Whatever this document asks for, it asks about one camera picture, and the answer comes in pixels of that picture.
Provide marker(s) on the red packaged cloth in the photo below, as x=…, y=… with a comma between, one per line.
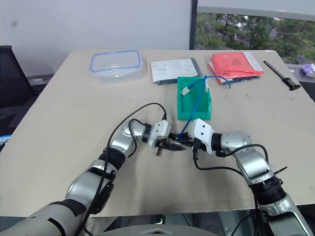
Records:
x=233, y=65

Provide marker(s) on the white coupler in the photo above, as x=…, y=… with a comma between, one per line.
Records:
x=185, y=91

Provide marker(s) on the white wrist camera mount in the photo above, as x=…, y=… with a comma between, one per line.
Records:
x=160, y=130
x=201, y=134

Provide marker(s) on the black caliper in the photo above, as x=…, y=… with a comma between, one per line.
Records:
x=283, y=76

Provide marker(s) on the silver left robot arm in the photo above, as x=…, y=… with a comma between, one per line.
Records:
x=123, y=142

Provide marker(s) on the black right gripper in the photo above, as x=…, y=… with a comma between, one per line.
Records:
x=197, y=146

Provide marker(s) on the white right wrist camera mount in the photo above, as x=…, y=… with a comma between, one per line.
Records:
x=201, y=134

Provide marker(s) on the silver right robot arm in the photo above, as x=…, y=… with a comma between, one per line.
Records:
x=253, y=162

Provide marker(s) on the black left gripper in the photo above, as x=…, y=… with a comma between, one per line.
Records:
x=166, y=143

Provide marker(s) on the clear container with blue rim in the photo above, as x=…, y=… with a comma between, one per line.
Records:
x=115, y=66

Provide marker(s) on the green plastic bin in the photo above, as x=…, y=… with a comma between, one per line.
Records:
x=194, y=108

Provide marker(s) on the dark bag with white paper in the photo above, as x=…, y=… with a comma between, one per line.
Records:
x=172, y=70

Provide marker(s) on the grey robot torso shell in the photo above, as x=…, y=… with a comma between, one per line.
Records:
x=157, y=229

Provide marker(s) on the dark window frame post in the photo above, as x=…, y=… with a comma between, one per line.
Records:
x=193, y=24

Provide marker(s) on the black mesh office chair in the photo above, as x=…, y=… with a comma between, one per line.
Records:
x=12, y=81

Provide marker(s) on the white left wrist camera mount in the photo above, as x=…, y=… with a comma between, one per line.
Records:
x=160, y=130

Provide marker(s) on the purple crumpled cloth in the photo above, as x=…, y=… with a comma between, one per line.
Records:
x=308, y=68

